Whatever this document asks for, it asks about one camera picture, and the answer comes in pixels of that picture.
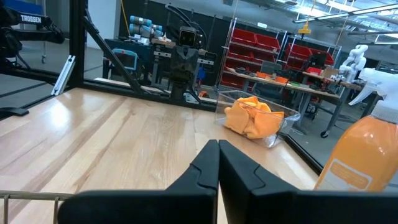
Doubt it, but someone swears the silver aluminium bar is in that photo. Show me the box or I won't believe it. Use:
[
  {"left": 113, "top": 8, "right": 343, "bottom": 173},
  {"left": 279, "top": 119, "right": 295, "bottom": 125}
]
[{"left": 50, "top": 55, "right": 76, "bottom": 96}]

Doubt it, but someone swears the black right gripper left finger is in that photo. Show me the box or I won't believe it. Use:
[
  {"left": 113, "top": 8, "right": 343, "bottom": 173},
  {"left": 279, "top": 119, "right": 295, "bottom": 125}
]
[{"left": 57, "top": 139, "right": 220, "bottom": 224}]

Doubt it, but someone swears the orange microfiber towel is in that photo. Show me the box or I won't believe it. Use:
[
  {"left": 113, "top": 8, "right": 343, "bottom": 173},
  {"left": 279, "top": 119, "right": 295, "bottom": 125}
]
[
  {"left": 253, "top": 108, "right": 285, "bottom": 140},
  {"left": 223, "top": 95, "right": 272, "bottom": 135}
]

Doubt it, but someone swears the red plastic bin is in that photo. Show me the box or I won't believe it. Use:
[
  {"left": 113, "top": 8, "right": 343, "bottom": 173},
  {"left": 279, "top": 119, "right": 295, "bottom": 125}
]
[
  {"left": 221, "top": 73, "right": 246, "bottom": 88},
  {"left": 309, "top": 48, "right": 335, "bottom": 66},
  {"left": 228, "top": 46, "right": 254, "bottom": 62},
  {"left": 255, "top": 33, "right": 280, "bottom": 51},
  {"left": 231, "top": 28, "right": 257, "bottom": 47},
  {"left": 285, "top": 42, "right": 312, "bottom": 60}
]

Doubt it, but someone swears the clear plastic bin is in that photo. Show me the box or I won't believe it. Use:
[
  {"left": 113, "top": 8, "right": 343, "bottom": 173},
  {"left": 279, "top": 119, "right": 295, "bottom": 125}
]
[{"left": 214, "top": 90, "right": 301, "bottom": 149}]

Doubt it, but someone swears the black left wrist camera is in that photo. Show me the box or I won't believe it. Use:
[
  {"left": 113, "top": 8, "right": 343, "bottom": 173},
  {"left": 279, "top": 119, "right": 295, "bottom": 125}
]
[{"left": 178, "top": 26, "right": 200, "bottom": 47}]

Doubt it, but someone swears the orange spray bottle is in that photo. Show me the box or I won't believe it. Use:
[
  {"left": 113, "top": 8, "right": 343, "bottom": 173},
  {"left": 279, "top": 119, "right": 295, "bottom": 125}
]
[{"left": 313, "top": 67, "right": 398, "bottom": 192}]

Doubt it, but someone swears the yellow hanging tag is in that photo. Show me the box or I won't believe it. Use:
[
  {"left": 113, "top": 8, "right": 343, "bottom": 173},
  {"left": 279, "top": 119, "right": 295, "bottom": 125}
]
[{"left": 297, "top": 21, "right": 312, "bottom": 35}]

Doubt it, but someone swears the gold wire basket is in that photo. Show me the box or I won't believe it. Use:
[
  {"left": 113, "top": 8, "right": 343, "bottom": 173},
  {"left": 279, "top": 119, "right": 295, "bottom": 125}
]
[{"left": 0, "top": 190, "right": 74, "bottom": 224}]

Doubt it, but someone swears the blue-edged tablet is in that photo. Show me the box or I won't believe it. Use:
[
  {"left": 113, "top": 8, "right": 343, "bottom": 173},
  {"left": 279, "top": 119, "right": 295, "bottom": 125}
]
[{"left": 111, "top": 48, "right": 139, "bottom": 72}]

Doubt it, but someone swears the ceiling light bar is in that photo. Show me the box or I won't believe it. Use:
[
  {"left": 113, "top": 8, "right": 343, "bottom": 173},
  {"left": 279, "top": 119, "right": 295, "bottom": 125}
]
[{"left": 292, "top": 2, "right": 398, "bottom": 24}]

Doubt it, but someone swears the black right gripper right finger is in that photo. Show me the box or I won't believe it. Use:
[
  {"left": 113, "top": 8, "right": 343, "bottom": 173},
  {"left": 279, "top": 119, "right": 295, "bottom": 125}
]
[{"left": 218, "top": 139, "right": 398, "bottom": 224}]

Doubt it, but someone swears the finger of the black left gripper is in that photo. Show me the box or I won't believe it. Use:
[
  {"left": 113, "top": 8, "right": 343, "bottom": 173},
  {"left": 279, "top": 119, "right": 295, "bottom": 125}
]
[
  {"left": 170, "top": 46, "right": 187, "bottom": 75},
  {"left": 185, "top": 46, "right": 200, "bottom": 75}
]

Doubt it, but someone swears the metal shelving rack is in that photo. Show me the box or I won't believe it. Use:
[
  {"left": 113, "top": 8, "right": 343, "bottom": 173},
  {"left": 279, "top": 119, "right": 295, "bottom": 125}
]
[{"left": 217, "top": 17, "right": 343, "bottom": 91}]

